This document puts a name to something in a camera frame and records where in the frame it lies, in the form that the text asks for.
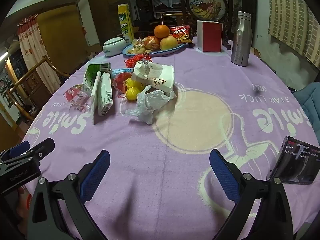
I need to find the steel water bottle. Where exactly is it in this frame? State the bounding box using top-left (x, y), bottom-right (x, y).
top-left (230, 11), bottom-right (252, 67)

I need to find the red and white box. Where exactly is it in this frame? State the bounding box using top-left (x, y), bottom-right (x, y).
top-left (196, 20), bottom-right (223, 53)

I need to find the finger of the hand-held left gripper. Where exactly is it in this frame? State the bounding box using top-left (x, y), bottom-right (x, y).
top-left (4, 137), bottom-right (55, 165)
top-left (0, 141), bottom-right (30, 160)

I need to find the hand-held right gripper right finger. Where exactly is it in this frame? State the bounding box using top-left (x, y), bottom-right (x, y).
top-left (209, 149), bottom-right (300, 240)

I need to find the brown wooden cabinet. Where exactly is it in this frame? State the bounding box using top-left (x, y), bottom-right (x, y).
top-left (86, 0), bottom-right (130, 52)

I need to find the blue oval plate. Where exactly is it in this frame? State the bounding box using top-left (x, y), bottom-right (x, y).
top-left (122, 42), bottom-right (187, 57)

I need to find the red snack packet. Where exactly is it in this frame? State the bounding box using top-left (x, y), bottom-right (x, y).
top-left (170, 25), bottom-right (192, 43)

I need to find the black smartphone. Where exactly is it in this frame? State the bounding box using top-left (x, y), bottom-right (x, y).
top-left (266, 136), bottom-right (320, 185)

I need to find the yellow and green box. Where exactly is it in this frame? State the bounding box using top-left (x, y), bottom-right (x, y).
top-left (117, 4), bottom-right (135, 43)

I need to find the pile of walnuts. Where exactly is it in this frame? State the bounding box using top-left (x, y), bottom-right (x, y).
top-left (127, 38), bottom-right (145, 54)

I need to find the white plastic bag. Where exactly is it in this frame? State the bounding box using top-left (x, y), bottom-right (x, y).
top-left (124, 84), bottom-right (177, 125)

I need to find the clear cup with red scraps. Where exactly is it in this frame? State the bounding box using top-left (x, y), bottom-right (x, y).
top-left (113, 71), bottom-right (132, 93)

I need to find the purple printed tablecloth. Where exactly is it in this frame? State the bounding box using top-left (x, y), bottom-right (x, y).
top-left (21, 36), bottom-right (320, 240)

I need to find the white medicine box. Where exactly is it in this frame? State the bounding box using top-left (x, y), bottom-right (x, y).
top-left (97, 72), bottom-right (113, 117)

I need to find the white ceramic lidded jar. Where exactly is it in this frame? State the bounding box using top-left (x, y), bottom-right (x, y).
top-left (102, 37), bottom-right (127, 56)

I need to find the wooden armchair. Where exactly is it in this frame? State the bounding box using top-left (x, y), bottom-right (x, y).
top-left (6, 56), bottom-right (72, 120)

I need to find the orange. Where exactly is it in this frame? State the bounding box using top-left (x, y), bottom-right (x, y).
top-left (153, 24), bottom-right (171, 39)

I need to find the apple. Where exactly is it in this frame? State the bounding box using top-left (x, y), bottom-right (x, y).
top-left (159, 35), bottom-right (178, 51)

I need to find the wooden chair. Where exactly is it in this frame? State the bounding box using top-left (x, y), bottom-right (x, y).
top-left (160, 12), bottom-right (184, 28)

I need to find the blue chair cushion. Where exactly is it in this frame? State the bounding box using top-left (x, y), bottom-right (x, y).
top-left (292, 81), bottom-right (320, 117)

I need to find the blue face mask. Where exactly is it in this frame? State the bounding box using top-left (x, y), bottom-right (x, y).
top-left (111, 67), bottom-right (133, 77)

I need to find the orange wrapped pastry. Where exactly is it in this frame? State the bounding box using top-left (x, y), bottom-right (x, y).
top-left (142, 35), bottom-right (161, 50)

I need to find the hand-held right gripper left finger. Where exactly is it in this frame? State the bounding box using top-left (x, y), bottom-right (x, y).
top-left (27, 150), bottom-right (118, 240)

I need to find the flat grey cardboard piece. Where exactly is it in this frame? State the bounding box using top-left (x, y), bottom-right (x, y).
top-left (90, 71), bottom-right (102, 126)

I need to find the crushed white paper cup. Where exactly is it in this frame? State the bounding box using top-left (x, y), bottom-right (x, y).
top-left (131, 60), bottom-right (175, 93)

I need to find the floral curtain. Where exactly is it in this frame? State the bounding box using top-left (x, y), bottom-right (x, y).
top-left (17, 15), bottom-right (62, 93)

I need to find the clear red plastic wrapper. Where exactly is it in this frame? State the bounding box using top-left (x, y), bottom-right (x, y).
top-left (64, 84), bottom-right (92, 113)

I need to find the red plastic net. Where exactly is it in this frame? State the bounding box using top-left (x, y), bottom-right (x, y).
top-left (123, 53), bottom-right (152, 68)

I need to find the round painted table screen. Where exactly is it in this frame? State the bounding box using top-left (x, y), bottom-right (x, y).
top-left (181, 0), bottom-right (232, 50)

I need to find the green and white milk carton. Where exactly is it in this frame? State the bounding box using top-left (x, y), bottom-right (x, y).
top-left (82, 63), bottom-right (112, 93)

